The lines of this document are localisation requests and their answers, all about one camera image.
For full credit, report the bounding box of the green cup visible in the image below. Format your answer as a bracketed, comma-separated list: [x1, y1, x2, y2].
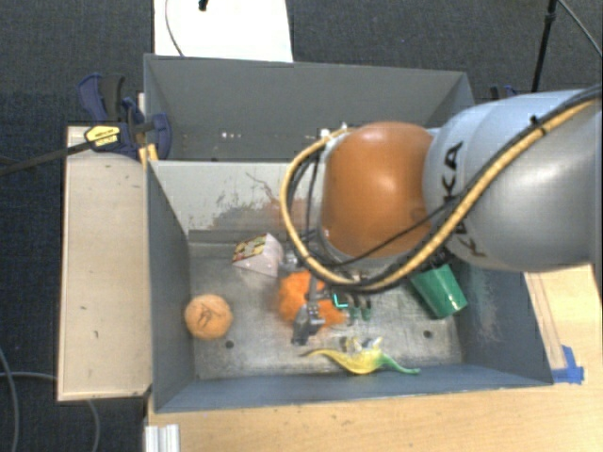
[408, 262, 469, 320]

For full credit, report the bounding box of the pale wood flat board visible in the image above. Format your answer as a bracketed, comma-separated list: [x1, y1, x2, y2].
[56, 124, 155, 403]

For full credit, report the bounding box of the grey metal bin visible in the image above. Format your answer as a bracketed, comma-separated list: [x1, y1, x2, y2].
[142, 53, 556, 414]

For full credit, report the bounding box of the white packet with colourful print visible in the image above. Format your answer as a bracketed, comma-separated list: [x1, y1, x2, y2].
[231, 233, 285, 280]

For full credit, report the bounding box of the orange fuzzy ball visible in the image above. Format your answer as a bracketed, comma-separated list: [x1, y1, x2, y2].
[275, 270, 349, 328]

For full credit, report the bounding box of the yellow and green toy dinosaur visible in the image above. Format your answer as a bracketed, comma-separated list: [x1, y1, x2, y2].
[301, 335, 422, 376]

